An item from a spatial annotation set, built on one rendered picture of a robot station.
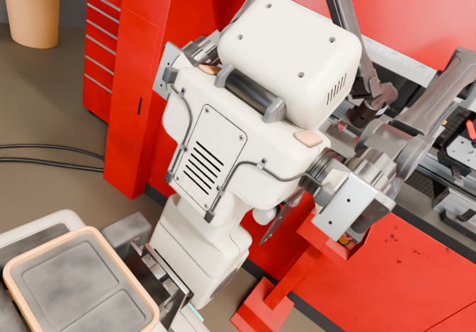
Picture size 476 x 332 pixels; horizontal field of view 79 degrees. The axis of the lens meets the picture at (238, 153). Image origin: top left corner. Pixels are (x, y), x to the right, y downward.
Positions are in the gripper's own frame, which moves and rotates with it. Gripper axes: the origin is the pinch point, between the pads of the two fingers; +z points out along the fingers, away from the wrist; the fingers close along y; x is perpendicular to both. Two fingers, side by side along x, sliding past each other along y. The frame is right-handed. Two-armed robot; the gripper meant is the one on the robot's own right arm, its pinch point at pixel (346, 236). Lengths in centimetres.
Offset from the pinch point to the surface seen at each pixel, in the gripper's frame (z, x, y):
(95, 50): 24, 186, 15
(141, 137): 23, 104, -12
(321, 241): 0.7, 6.2, -7.7
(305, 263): 20.3, 4.6, -8.1
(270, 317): 57, 1, -22
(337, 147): -25.2, 21.1, 9.8
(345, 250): 1.5, -2.5, -4.0
